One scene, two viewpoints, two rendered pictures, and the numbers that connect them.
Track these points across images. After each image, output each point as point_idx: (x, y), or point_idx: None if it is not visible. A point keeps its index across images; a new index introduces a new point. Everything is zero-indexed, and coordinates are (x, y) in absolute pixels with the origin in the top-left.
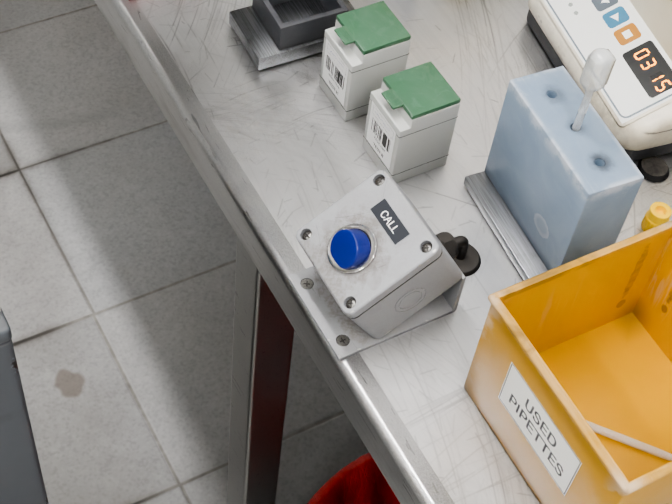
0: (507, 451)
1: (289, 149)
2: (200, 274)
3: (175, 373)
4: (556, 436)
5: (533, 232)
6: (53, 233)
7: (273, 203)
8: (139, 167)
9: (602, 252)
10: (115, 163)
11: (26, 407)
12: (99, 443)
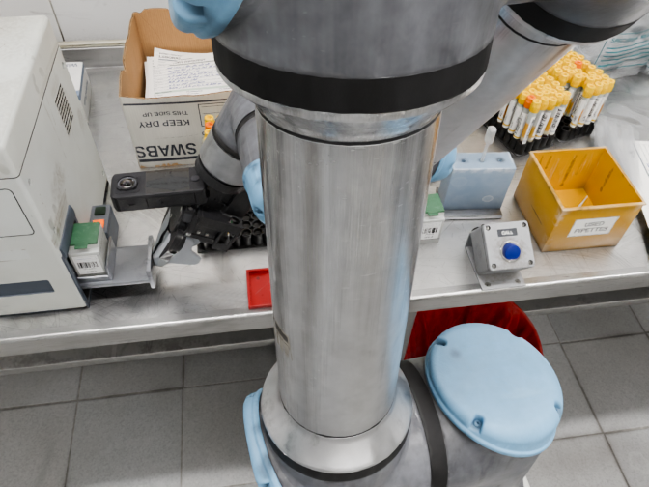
0: (572, 248)
1: None
2: (182, 430)
3: (234, 460)
4: (604, 220)
5: (482, 204)
6: None
7: (440, 284)
8: (98, 441)
9: (544, 174)
10: (88, 452)
11: None
12: None
